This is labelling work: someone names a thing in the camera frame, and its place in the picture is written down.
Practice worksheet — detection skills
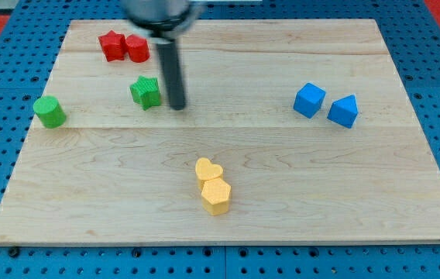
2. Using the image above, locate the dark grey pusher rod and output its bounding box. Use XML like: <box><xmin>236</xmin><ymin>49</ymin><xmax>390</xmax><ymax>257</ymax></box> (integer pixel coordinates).
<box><xmin>156</xmin><ymin>40</ymin><xmax>187</xmax><ymax>110</ymax></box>

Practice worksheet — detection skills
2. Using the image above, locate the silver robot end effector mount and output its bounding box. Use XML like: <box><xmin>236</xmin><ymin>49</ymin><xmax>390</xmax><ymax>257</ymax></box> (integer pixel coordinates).
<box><xmin>120</xmin><ymin>0</ymin><xmax>205</xmax><ymax>40</ymax></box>

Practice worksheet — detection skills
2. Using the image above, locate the yellow hexagon block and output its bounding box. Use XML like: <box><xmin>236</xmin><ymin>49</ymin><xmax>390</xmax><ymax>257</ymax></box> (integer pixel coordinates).
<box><xmin>201</xmin><ymin>178</ymin><xmax>232</xmax><ymax>215</ymax></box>

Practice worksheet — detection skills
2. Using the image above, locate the yellow heart block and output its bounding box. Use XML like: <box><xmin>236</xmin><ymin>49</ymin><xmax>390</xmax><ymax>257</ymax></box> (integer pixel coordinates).
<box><xmin>195</xmin><ymin>157</ymin><xmax>224</xmax><ymax>190</ymax></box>

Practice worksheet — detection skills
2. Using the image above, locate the blue cube block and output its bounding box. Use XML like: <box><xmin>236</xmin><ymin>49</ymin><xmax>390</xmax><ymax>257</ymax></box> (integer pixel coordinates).
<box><xmin>293</xmin><ymin>83</ymin><xmax>326</xmax><ymax>119</ymax></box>

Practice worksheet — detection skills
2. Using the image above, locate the red star block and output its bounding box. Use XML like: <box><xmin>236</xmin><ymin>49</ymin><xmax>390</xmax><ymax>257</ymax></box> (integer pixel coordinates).
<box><xmin>98</xmin><ymin>30</ymin><xmax>127</xmax><ymax>62</ymax></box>

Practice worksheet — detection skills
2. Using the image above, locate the green star block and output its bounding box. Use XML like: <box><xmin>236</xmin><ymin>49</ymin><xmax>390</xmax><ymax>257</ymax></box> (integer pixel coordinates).
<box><xmin>129</xmin><ymin>76</ymin><xmax>161</xmax><ymax>110</ymax></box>

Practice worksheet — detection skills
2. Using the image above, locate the green cylinder block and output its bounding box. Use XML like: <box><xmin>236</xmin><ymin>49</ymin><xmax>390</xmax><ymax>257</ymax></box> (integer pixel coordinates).
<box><xmin>33</xmin><ymin>95</ymin><xmax>67</xmax><ymax>129</ymax></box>

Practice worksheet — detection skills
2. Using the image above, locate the red cylinder block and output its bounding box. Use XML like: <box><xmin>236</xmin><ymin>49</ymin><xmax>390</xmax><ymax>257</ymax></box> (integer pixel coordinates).
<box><xmin>125</xmin><ymin>35</ymin><xmax>150</xmax><ymax>63</ymax></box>

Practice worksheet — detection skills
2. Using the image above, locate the light wooden board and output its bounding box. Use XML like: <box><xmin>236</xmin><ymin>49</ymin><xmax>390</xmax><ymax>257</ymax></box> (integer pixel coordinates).
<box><xmin>0</xmin><ymin>19</ymin><xmax>440</xmax><ymax>247</ymax></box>

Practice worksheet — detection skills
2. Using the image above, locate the blue triangular prism block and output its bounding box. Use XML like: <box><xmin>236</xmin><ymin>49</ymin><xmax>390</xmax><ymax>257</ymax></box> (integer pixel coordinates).
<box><xmin>327</xmin><ymin>95</ymin><xmax>359</xmax><ymax>129</ymax></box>

